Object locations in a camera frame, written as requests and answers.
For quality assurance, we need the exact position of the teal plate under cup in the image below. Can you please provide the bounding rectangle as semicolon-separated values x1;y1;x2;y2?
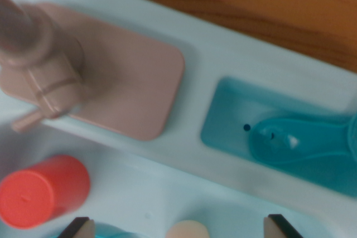
94;222;140;238

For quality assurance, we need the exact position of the teal slotted spoon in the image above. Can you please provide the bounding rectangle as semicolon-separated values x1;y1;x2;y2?
249;112;357;166

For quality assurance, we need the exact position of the red upside-down cup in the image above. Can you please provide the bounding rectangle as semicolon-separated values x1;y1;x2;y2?
0;154;90;230

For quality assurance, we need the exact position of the grey toy faucet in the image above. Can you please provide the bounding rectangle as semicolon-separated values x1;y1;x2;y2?
0;0;185;142

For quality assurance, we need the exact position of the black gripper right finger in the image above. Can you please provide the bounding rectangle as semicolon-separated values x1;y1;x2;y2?
263;214;303;238

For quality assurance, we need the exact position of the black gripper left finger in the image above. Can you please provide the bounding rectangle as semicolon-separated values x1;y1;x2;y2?
57;217;95;238

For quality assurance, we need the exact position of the light blue toy sink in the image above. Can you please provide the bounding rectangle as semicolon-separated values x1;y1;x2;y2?
0;0;357;238

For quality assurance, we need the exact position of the beige detergent bottle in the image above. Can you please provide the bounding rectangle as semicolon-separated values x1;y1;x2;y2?
166;220;210;238

